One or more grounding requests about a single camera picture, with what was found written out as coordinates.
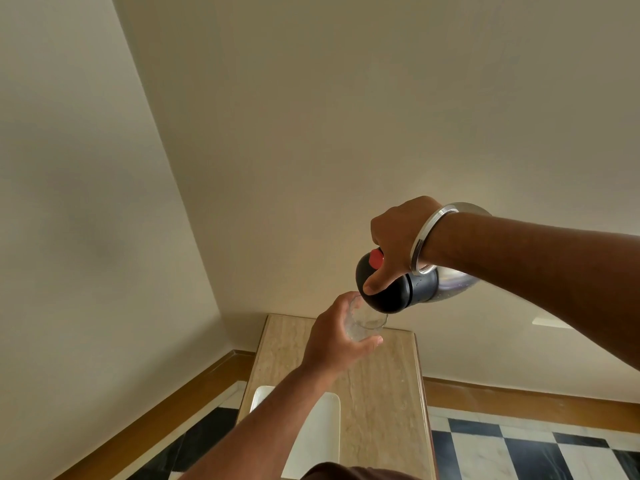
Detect silver metal bangle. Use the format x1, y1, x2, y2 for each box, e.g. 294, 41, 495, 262
409, 202, 492, 276

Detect white rectangular tray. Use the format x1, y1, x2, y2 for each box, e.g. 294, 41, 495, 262
249, 386, 342, 480

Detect person's left forearm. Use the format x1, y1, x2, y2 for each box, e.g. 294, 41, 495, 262
179, 364, 342, 480

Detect person's maroon shirt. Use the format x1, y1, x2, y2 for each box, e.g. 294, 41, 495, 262
300, 462, 422, 480

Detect person's right hand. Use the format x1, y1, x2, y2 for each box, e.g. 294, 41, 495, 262
362, 196, 444, 296

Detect person's left hand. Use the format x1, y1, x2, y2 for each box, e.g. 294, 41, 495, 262
300, 291, 384, 382

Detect person's right forearm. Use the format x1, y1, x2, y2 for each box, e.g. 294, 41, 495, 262
423, 212, 640, 371

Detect wooden skirting board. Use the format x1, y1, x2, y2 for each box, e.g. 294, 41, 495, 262
422, 377, 640, 435
54, 350, 256, 480

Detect beige marble-topped table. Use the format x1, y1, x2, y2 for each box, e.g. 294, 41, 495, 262
235, 314, 439, 480

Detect clear drinking glass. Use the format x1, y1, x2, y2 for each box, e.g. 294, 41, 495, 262
344, 294, 389, 343

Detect steel bottle with black cap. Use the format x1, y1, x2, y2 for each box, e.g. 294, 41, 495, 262
355, 248, 482, 314

